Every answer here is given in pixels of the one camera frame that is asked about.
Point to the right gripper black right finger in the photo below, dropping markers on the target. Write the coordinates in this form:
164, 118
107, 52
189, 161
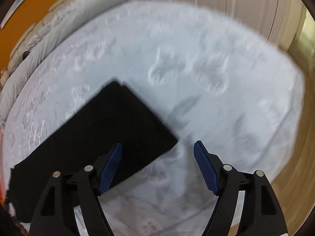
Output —
261, 212

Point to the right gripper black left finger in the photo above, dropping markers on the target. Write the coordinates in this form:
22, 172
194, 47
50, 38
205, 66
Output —
54, 213

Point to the black pants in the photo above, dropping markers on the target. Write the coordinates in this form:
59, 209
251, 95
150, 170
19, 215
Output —
114, 115

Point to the butterfly pattern grey bedspread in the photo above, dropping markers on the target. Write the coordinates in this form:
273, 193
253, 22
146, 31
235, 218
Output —
205, 75

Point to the grey folded duvet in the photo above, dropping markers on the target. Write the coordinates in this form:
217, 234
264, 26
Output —
73, 19

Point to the beige padded headboard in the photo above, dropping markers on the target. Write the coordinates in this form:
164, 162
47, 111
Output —
29, 12

